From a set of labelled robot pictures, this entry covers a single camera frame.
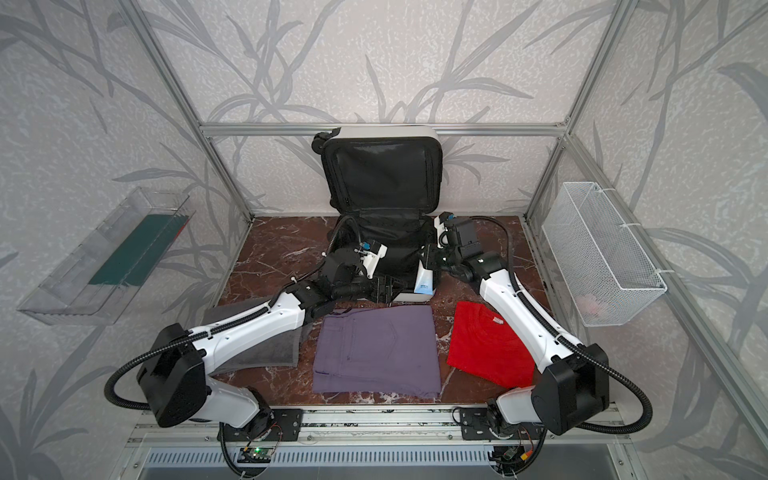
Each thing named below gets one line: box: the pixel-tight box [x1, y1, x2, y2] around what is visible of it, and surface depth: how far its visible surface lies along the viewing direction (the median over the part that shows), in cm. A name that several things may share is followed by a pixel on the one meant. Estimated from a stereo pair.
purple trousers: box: [313, 305, 441, 398], surface depth 86 cm
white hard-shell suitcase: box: [311, 126, 443, 303], surface depth 95 cm
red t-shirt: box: [447, 301, 535, 388], surface depth 90 cm
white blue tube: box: [414, 259, 434, 295], surface depth 79 cm
